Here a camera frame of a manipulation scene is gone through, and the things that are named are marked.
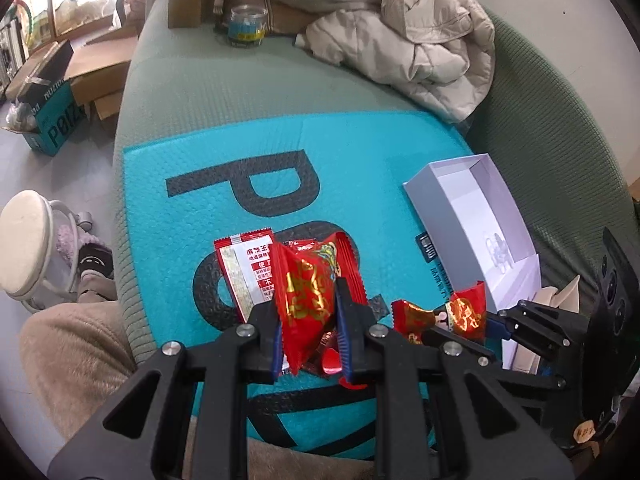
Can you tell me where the white round stool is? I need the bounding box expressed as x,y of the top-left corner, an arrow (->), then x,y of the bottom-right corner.
1,190 -> 93,313

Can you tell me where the red ketchup sachet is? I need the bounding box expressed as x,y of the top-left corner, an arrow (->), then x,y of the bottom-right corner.
302,330 -> 367,391

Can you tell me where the small red gold candy packet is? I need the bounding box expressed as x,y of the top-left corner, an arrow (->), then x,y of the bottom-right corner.
392,281 -> 487,344

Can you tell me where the beige paper under box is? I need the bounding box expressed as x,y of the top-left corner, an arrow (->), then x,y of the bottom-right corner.
514,274 -> 582,376

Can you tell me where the glass jar blue label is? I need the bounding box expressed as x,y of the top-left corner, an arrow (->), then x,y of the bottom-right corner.
227,4 -> 268,47

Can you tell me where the green sofa bed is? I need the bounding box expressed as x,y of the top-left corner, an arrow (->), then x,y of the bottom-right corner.
114,0 -> 639,362

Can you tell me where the teal cardboard box on floor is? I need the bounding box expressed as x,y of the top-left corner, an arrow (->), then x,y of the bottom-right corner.
18,80 -> 86,156

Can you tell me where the teal bubble mailer mat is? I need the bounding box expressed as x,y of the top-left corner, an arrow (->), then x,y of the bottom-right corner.
121,110 -> 501,461

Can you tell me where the red white barcode packet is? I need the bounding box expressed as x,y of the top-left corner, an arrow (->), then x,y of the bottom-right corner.
214,229 -> 274,323

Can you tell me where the large red snack packet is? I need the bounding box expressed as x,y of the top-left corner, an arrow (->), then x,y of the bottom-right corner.
269,231 -> 367,375

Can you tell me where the white open cardboard box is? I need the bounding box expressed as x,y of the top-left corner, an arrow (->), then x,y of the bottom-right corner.
402,153 -> 542,371

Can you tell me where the beige puffy jacket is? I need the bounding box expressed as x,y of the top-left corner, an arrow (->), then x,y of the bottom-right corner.
271,0 -> 496,124

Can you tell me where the brown cardboard box on bed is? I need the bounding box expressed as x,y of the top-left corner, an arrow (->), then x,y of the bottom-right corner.
162,0 -> 222,30

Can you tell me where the flat brown cardboard on floor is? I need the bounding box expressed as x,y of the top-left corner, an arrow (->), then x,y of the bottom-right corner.
64,36 -> 138,122

